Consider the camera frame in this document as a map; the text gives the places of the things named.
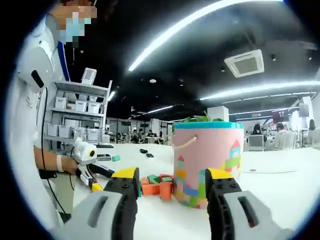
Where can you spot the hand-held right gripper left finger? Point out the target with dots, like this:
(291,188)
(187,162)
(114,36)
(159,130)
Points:
(95,220)

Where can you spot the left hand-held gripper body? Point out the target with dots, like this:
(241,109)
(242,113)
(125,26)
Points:
(85,152)

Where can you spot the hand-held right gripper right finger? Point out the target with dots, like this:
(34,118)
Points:
(220,215)

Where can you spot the small teal toy block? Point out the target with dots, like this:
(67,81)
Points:
(116,158)

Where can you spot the pile of colourful toy blocks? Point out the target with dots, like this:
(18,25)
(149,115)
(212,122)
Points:
(153,179)

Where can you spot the pink toy storage bucket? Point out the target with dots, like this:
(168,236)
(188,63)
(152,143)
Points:
(210,145)

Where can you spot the group of white storage boxes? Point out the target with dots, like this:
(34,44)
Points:
(61,102)

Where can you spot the group of white office chairs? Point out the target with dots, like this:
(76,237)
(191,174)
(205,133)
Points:
(256,142)

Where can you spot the person's left hand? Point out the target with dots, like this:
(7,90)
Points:
(70,165)

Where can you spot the black smartphone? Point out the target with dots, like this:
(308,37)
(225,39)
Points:
(103,157)

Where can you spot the black flat keyboard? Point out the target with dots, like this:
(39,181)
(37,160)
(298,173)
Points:
(103,145)

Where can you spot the white wristband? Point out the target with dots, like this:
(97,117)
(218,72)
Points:
(60,163)

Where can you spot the black chair armrest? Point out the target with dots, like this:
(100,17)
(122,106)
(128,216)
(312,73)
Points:
(47,174)

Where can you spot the small black round case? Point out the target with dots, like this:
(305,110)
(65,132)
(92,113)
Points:
(143,151)

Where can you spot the white table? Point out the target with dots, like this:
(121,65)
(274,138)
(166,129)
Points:
(275,187)

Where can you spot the grey metal shelving rack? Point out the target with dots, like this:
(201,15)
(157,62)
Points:
(75,86)

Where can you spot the ribbed white crate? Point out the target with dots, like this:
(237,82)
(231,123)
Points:
(89,76)

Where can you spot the potted green plant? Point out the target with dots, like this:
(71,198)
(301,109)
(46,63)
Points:
(197,119)

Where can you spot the white chest-worn device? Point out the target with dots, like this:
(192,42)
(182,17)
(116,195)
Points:
(37,62)

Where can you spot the long ceiling light strip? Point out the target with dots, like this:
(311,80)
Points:
(250,89)
(150,50)

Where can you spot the dark hanging monitor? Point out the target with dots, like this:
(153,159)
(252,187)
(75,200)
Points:
(304,109)

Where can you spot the ceiling air conditioner unit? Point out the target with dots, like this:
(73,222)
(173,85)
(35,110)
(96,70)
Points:
(246,63)

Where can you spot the red wall screen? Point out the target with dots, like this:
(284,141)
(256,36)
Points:
(279,115)

